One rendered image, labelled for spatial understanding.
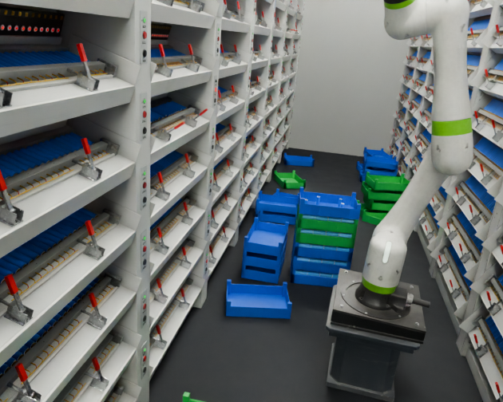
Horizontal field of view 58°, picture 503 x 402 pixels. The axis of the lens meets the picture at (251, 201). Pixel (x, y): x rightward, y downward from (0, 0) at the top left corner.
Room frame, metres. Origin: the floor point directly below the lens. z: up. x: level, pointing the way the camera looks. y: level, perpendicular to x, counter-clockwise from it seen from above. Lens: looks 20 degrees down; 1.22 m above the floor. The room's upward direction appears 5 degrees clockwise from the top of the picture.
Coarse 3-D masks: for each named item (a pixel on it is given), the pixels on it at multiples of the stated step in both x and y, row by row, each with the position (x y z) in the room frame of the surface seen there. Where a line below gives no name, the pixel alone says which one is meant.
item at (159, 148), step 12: (156, 96) 1.70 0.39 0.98; (180, 96) 1.84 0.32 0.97; (204, 108) 1.82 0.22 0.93; (180, 120) 1.65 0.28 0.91; (204, 120) 1.78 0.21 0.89; (156, 132) 1.42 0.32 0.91; (180, 132) 1.51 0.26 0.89; (192, 132) 1.61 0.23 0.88; (156, 144) 1.31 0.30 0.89; (168, 144) 1.37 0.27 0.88; (180, 144) 1.51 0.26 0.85; (156, 156) 1.29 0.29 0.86
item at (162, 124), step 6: (192, 108) 1.79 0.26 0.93; (174, 114) 1.61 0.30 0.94; (180, 114) 1.64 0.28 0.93; (186, 114) 1.70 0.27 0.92; (192, 114) 1.76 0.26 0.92; (162, 120) 1.48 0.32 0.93; (168, 120) 1.51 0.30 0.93; (174, 120) 1.58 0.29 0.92; (150, 126) 1.38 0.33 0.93; (156, 126) 1.41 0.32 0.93; (162, 126) 1.46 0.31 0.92; (168, 126) 1.50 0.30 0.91; (150, 132) 1.36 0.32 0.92
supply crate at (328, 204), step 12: (300, 192) 2.31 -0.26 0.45; (312, 192) 2.32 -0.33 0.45; (300, 204) 2.13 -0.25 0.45; (312, 204) 2.13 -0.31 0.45; (324, 204) 2.29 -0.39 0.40; (336, 204) 2.30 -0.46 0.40; (348, 204) 2.31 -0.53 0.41; (360, 204) 2.12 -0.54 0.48; (336, 216) 2.12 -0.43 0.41; (348, 216) 2.12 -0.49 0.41
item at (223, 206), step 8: (224, 192) 2.49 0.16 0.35; (232, 192) 2.51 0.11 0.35; (224, 200) 2.44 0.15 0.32; (232, 200) 2.48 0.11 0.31; (216, 208) 2.29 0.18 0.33; (224, 208) 2.33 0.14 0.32; (232, 208) 2.39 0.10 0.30; (216, 216) 2.20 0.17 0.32; (224, 216) 2.23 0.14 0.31; (216, 224) 2.08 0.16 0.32; (216, 232) 2.06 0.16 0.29
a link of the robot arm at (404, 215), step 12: (420, 168) 1.58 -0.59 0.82; (432, 168) 1.54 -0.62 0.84; (420, 180) 1.56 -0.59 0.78; (432, 180) 1.54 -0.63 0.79; (444, 180) 1.55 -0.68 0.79; (408, 192) 1.58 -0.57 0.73; (420, 192) 1.55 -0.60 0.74; (432, 192) 1.55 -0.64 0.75; (396, 204) 1.60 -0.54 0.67; (408, 204) 1.56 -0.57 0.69; (420, 204) 1.55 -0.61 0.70; (396, 216) 1.57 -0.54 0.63; (408, 216) 1.56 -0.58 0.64; (420, 216) 1.58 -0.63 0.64; (384, 228) 1.56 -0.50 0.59; (396, 228) 1.56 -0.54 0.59; (408, 228) 1.56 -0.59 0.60
